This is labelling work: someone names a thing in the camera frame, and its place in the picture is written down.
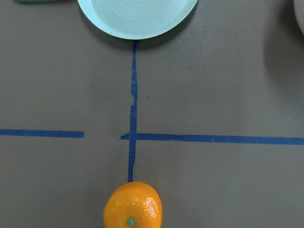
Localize orange mandarin fruit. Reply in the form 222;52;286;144
103;181;162;228

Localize light green plate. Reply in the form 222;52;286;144
78;0;197;40

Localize grey folded cloth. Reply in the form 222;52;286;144
14;0;57;4

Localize pink bowl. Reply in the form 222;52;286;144
293;0;304;33

